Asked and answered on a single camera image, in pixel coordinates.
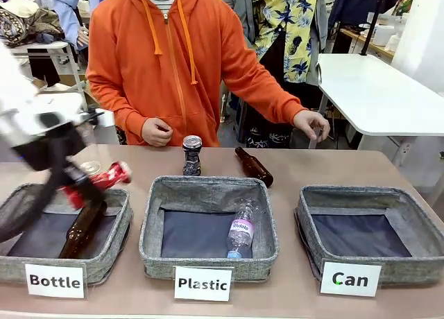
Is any dark printed drink can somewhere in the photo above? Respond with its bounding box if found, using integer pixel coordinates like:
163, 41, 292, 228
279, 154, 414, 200
182, 135, 204, 177

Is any person's left hand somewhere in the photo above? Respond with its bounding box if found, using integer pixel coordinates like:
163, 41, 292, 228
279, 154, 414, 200
293, 110, 331, 141

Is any white sign reading Plastic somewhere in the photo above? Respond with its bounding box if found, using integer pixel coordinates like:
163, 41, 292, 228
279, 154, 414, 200
173, 266, 234, 303

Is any white sign reading Bottle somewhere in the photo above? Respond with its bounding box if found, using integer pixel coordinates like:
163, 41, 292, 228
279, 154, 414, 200
24, 263, 86, 300

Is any bystander in yellow floral shirt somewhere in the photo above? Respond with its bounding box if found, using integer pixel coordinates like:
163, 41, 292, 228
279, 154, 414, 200
214, 0, 330, 150

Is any white sign reading Can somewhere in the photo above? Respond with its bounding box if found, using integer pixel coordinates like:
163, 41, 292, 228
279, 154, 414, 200
319, 259, 382, 298

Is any person's orange hoodie torso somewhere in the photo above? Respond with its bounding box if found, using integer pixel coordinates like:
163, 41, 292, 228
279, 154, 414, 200
85, 0, 244, 147

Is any clear unlabelled plastic bottle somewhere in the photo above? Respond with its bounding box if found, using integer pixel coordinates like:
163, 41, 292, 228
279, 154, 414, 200
307, 123, 323, 150

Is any small white table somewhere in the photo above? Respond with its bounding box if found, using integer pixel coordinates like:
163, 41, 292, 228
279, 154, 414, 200
6, 40, 88, 103

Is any plastic bottle with pink label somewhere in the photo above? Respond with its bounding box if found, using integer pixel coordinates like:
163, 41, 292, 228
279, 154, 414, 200
226, 197, 259, 259

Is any bystander in light blue shirt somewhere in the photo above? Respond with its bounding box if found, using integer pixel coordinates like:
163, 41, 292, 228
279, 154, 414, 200
51, 0, 101, 51

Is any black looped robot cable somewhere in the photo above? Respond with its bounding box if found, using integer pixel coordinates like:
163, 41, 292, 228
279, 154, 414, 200
0, 171, 62, 244

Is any person's right forearm orange sleeve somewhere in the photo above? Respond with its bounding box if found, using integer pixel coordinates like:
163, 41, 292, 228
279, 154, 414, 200
86, 72, 155, 135

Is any person's right hand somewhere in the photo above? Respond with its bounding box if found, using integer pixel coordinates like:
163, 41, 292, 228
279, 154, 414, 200
141, 117, 173, 147

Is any grey basket with can sign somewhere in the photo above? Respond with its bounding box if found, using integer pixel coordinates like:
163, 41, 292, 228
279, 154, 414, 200
294, 184, 444, 287

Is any wooden desk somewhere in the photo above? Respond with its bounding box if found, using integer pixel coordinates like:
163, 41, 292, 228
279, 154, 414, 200
339, 26, 396, 60

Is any grey basket with plastic sign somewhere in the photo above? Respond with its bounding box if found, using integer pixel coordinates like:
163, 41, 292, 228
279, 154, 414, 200
138, 175, 280, 284

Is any bystander in dark jacket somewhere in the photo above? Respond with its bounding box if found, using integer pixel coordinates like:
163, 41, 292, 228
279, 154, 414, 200
327, 0, 402, 34

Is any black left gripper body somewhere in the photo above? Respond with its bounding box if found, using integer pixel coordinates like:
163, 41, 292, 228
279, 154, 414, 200
12, 119, 87, 173

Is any person's left forearm orange sleeve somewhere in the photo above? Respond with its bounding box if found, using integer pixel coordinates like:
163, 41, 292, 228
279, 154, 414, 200
228, 51, 310, 126

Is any pile of patterned cloth bags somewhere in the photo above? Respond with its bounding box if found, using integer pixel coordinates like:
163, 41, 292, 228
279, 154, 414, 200
0, 0, 65, 48

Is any brown glass bottle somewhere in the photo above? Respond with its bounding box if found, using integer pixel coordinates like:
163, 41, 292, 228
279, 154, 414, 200
234, 146, 275, 188
58, 200, 108, 259

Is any large white table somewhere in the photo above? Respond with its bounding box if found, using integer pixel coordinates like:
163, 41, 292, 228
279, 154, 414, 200
316, 53, 444, 138

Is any grey basket with bottle sign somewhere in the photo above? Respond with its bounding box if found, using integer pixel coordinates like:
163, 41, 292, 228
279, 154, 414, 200
0, 183, 134, 286

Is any crushed red can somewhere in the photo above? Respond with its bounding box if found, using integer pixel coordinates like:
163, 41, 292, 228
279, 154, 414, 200
57, 161, 135, 211

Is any black pole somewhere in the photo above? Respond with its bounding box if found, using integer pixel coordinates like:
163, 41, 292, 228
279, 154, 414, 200
360, 0, 383, 56

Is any clear plastic cup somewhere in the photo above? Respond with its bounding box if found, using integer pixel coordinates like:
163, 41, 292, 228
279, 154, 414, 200
80, 160, 103, 175

